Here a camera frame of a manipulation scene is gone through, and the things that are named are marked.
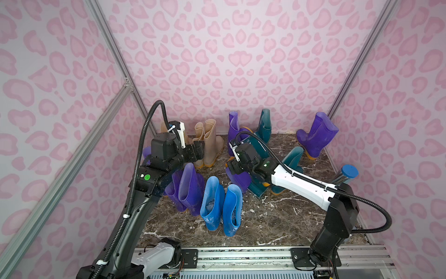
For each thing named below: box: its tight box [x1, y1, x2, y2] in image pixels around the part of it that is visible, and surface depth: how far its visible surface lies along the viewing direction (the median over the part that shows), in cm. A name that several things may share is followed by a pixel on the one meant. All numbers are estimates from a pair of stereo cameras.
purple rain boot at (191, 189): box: [178, 162, 205, 217], surface depth 69 cm
